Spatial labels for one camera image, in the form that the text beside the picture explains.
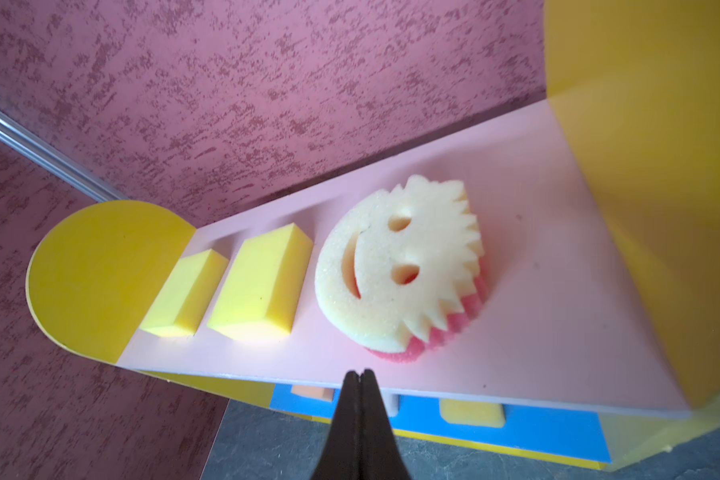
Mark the salmon orange sponge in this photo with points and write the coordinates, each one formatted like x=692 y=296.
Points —
x=314 y=393

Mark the large yellow sponge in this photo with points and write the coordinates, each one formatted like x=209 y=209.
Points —
x=471 y=413

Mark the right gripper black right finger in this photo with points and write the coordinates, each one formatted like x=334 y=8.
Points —
x=379 y=454

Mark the yellow square sponge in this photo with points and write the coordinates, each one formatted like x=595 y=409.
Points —
x=260 y=294
x=180 y=305

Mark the smiley face yellow sponge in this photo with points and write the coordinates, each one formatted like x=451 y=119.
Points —
x=402 y=271

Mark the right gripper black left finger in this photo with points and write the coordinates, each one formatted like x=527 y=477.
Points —
x=340 y=458

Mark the yellow shelf unit pink blue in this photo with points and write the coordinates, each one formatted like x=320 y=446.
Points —
x=599 y=208

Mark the beige pink sponge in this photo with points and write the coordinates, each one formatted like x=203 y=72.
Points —
x=391 y=403

